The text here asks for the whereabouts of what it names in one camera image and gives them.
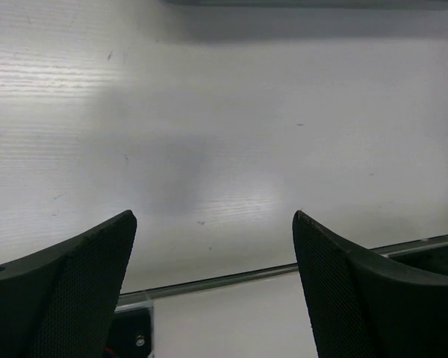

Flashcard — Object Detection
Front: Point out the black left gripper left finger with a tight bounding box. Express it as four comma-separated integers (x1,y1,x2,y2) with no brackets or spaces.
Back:
0,210,137,357

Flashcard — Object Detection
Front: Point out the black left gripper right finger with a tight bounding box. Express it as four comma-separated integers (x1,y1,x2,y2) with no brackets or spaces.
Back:
292,211,448,357

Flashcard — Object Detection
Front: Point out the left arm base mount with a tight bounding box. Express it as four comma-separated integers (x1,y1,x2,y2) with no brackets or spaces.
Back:
102,291,154,358

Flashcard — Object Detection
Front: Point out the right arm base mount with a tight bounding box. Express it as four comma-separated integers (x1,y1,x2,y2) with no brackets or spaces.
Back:
372,234,448,276

